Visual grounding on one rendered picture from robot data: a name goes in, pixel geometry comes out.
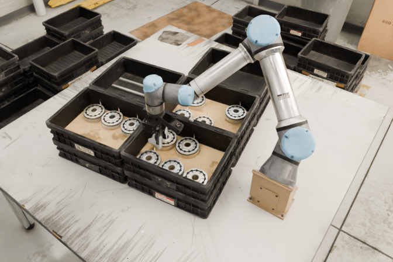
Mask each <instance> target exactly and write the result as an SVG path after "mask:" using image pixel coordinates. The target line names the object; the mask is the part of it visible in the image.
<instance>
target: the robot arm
mask: <svg viewBox="0 0 393 262"><path fill-rule="evenodd" d="M283 50H284V45H283V42H282V38H281V35H280V25H279V23H278V22H277V20H276V19H275V18H273V17H272V16H269V15H260V16H257V17H255V18H254V19H252V20H251V22H250V23H249V25H248V27H247V38H246V39H245V40H244V41H242V42H241V43H240V44H239V47H238V48H237V49H236V50H234V51H233V52H231V53H230V54H229V55H227V56H226V57H225V58H223V59H221V61H219V62H217V63H216V64H215V65H213V66H212V67H211V68H209V69H208V70H206V71H205V72H204V73H202V74H201V75H199V76H198V77H196V78H195V79H194V80H192V81H191V82H190V83H188V84H187V85H178V84H170V83H166V82H163V80H162V78H161V77H160V76H158V75H149V76H147V77H146V78H145V79H144V80H143V91H144V98H145V103H146V106H145V108H143V112H145V114H146V117H145V118H144V121H143V122H142V125H143V131H144V132H147V133H149V134H152V133H154V134H153V137H152V138H149V139H148V141H149V143H151V144H153V145H155V146H156V147H157V149H158V150H160V149H161V148H162V146H161V144H162V142H161V140H162V136H160V135H163V139H167V135H168V128H169V129H171V130H172V131H173V132H175V133H176V134H179V133H180V132H181V131H182V129H183V127H184V124H182V123H181V122H179V121H178V120H176V119H175V118H174V117H172V116H171V115H169V114H168V113H166V112H165V111H164V103H165V102H168V103H172V104H178V105H181V106H190V105H192V104H193V103H194V101H195V100H197V99H198V98H199V97H201V96H203V94H205V93H207V92H208V91H209V90H211V89H212V88H213V87H215V86H217V85H218V84H219V83H221V82H222V81H223V80H225V79H227V78H228V77H229V76H231V75H232V74H233V73H235V72H236V71H238V70H239V69H241V68H242V67H243V66H245V65H246V64H248V63H253V62H255V61H256V60H258V61H259V62H260V65H261V69H262V71H263V75H264V78H265V81H266V84H267V88H268V91H269V94H270V98H271V101H272V104H273V107H274V111H275V114H276V117H277V120H278V123H277V125H276V127H275V129H276V131H277V135H278V140H277V143H276V145H275V147H274V150H273V152H272V153H271V156H270V157H269V158H268V159H267V160H266V161H265V162H264V164H263V165H262V166H261V167H260V170H259V172H261V173H262V174H264V175H266V176H268V177H270V178H271V179H273V180H276V181H278V182H280V183H282V184H284V185H287V186H289V185H290V186H291V187H293V188H294V187H295V184H296V183H297V173H298V167H299V164H300V162H301V160H304V159H306V158H308V157H310V156H311V155H312V154H313V152H314V151H315V147H316V140H315V137H314V135H313V133H312V131H311V130H310V127H309V124H308V121H307V118H305V117H303V116H301V113H300V110H299V107H298V104H297V100H296V97H295V94H294V90H293V88H292V85H291V81H290V78H289V75H288V71H287V68H286V66H285V63H284V59H283V56H282V51H283ZM144 128H145V129H144Z"/></svg>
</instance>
